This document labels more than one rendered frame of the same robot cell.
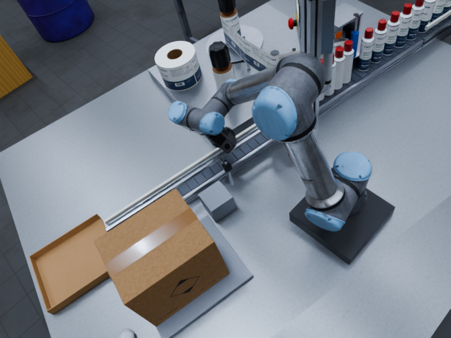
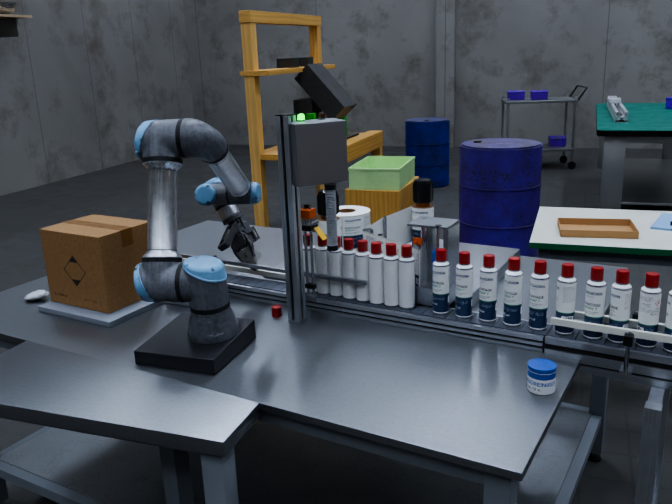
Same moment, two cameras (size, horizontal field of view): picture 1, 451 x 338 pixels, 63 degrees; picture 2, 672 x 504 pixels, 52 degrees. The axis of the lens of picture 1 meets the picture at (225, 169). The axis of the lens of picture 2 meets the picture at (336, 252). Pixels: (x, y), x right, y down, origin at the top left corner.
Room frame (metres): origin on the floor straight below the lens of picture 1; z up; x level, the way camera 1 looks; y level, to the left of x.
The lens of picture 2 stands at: (-0.31, -2.07, 1.68)
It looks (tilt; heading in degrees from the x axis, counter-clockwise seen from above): 16 degrees down; 50
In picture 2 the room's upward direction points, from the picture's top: 2 degrees counter-clockwise
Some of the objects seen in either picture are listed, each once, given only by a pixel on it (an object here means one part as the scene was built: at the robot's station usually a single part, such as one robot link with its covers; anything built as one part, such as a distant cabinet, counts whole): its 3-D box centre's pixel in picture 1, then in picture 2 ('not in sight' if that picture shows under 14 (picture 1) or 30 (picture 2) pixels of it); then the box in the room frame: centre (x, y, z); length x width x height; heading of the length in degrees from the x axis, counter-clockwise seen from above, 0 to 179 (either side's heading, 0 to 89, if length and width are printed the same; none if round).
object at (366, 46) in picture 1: (366, 49); (440, 281); (1.21, -0.74, 0.98); 0.05 x 0.05 x 0.20
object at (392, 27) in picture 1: (390, 33); (488, 287); (1.26, -0.88, 0.98); 0.05 x 0.05 x 0.20
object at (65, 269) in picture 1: (76, 261); not in sight; (0.71, 0.65, 0.85); 0.30 x 0.26 x 0.04; 110
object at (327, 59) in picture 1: (327, 59); (331, 217); (1.01, -0.47, 1.18); 0.04 x 0.04 x 0.21
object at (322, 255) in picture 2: not in sight; (323, 264); (1.07, -0.34, 0.98); 0.05 x 0.05 x 0.20
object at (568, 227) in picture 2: not in sight; (596, 227); (2.67, -0.45, 0.82); 0.34 x 0.24 x 0.04; 126
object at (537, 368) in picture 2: not in sight; (541, 376); (1.08, -1.19, 0.87); 0.07 x 0.07 x 0.07
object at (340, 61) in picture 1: (337, 68); (391, 274); (1.15, -0.59, 0.98); 0.05 x 0.05 x 0.20
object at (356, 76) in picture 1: (279, 126); (308, 296); (1.05, -0.28, 0.86); 1.65 x 0.08 x 0.04; 110
